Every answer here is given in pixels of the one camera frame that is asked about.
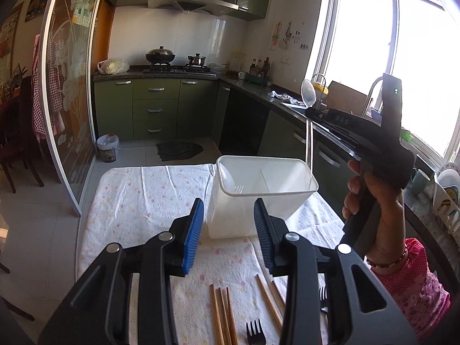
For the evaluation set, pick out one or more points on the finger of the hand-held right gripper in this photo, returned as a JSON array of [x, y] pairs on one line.
[[330, 118]]

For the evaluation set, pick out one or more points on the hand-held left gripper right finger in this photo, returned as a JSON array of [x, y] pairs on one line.
[[260, 230]]

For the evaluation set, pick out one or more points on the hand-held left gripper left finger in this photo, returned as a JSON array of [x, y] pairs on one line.
[[192, 237]]

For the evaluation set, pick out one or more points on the white plastic utensil container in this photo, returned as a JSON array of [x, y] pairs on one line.
[[233, 212]]

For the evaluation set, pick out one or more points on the clear plastic spoon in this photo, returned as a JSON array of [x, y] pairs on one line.
[[309, 93]]

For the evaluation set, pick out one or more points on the light wooden chopstick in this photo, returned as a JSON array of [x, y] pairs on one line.
[[224, 316], [278, 293], [215, 312], [232, 316]]

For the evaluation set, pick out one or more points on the wooden chopsticks pair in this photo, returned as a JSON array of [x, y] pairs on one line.
[[267, 302]]

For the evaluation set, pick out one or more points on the black plastic fork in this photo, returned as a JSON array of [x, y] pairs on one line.
[[323, 298], [256, 334]]

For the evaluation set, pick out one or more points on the person's right hand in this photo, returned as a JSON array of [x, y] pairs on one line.
[[391, 215]]

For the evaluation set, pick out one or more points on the green scouring pad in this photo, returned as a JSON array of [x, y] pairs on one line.
[[406, 136]]

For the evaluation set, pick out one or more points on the wooden cutting board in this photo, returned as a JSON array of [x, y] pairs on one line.
[[345, 99]]

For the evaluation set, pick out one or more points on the yellow sponge basket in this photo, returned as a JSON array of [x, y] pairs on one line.
[[321, 88]]

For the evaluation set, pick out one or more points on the gooseneck sink faucet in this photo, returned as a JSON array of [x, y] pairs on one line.
[[319, 79]]

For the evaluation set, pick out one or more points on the teal mug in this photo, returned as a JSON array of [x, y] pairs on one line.
[[421, 181]]

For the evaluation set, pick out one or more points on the green sink cabinets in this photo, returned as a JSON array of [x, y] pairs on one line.
[[287, 140]]

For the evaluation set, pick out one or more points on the chrome angled faucet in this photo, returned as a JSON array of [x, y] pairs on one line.
[[373, 93]]

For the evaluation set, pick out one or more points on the crumpled rag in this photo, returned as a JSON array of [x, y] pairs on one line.
[[282, 96]]

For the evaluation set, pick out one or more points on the floral tablecloth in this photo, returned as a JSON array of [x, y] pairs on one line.
[[143, 201]]

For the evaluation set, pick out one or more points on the white dish rack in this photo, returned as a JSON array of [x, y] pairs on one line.
[[447, 201]]

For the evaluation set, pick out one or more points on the kitchen window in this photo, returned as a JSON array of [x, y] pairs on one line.
[[363, 43]]

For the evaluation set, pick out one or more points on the dark stone countertop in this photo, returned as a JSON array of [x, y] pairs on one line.
[[251, 88]]

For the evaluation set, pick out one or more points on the black built-in appliance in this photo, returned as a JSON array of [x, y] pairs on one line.
[[244, 122]]

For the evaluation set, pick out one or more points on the cluster of sauce bottles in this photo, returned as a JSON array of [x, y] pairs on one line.
[[260, 66]]

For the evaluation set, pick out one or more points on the grey floor mat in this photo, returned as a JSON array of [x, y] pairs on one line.
[[178, 151]]

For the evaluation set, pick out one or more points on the patterned trash bin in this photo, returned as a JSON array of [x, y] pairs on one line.
[[107, 149]]

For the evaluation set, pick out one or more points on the green drawer cabinets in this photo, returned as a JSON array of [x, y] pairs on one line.
[[154, 107]]

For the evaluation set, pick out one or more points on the steel pot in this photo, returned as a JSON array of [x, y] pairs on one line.
[[197, 60]]

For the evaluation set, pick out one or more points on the black gas stove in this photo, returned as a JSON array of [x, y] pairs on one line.
[[178, 68]]

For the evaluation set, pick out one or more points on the black wok with lid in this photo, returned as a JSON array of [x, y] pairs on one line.
[[160, 56]]

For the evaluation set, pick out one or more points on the white plastic bag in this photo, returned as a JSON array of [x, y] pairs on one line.
[[113, 66]]

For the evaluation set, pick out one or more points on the dark wooden chair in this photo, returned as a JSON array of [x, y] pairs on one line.
[[21, 143]]

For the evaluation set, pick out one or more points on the red checkered apron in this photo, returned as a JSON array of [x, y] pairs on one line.
[[43, 107]]

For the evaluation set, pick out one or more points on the floral glass sliding door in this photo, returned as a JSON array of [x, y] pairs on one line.
[[72, 79]]

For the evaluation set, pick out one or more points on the wall outlet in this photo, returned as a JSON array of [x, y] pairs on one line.
[[285, 59]]

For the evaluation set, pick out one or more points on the wall poster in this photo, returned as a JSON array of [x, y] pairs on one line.
[[9, 39]]

